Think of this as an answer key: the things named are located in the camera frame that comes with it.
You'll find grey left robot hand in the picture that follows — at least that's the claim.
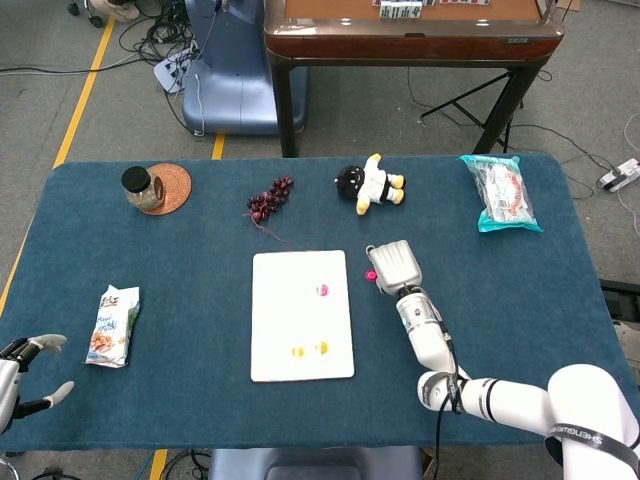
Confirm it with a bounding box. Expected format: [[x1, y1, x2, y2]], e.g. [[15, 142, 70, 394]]
[[0, 333, 76, 435]]

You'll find teal clear snack bag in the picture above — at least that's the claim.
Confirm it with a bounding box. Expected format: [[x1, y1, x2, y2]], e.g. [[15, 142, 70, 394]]
[[458, 154, 544, 234]]

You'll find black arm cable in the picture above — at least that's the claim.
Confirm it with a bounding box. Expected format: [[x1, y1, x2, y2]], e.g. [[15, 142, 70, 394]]
[[414, 287, 460, 480]]

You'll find glass jar black lid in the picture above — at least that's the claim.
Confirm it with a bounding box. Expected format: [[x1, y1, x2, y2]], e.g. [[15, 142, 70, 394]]
[[121, 165, 166, 211]]

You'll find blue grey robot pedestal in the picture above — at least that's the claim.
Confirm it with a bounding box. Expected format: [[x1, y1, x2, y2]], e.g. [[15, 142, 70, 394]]
[[207, 446, 426, 480]]

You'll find white power strip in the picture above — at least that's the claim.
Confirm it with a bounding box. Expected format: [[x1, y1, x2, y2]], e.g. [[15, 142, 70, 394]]
[[597, 158, 640, 193], [153, 47, 199, 94]]

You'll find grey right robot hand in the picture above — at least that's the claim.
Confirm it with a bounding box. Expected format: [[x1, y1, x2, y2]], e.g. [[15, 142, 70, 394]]
[[365, 239, 423, 297]]

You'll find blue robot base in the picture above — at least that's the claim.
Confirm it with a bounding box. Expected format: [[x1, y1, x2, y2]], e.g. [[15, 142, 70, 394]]
[[181, 0, 309, 136]]

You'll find white magnetic board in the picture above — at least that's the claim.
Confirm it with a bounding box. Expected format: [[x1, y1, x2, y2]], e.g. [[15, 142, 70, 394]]
[[250, 249, 355, 384]]

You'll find white face mahjong tile row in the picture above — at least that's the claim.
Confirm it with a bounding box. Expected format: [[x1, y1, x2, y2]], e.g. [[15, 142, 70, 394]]
[[372, 0, 491, 20]]

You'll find red grape bunch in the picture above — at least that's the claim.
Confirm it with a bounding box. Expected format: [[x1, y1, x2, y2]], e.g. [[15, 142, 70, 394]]
[[243, 174, 295, 241]]

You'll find black chrome stool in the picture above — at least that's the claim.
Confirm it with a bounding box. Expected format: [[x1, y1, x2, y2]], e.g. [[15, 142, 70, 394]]
[[67, 0, 107, 29]]

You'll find black lettered strap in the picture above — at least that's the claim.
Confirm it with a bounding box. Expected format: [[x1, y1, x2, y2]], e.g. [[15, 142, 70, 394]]
[[543, 422, 640, 466]]

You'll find black headed plush doll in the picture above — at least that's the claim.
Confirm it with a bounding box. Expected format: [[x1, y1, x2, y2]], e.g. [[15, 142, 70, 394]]
[[335, 153, 407, 216]]

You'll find brown mahjong table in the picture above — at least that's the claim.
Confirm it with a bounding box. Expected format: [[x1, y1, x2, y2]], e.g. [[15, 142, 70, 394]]
[[263, 0, 566, 159]]

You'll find white snack bag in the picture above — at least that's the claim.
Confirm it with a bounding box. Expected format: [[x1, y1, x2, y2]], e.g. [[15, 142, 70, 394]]
[[84, 284, 142, 369]]

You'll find black floor cable tangle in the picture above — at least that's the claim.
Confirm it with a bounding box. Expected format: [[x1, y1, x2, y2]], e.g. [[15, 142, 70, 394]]
[[114, 9, 201, 66]]

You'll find orange woven coaster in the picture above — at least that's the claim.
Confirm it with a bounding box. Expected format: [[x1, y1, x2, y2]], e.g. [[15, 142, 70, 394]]
[[139, 163, 193, 216]]

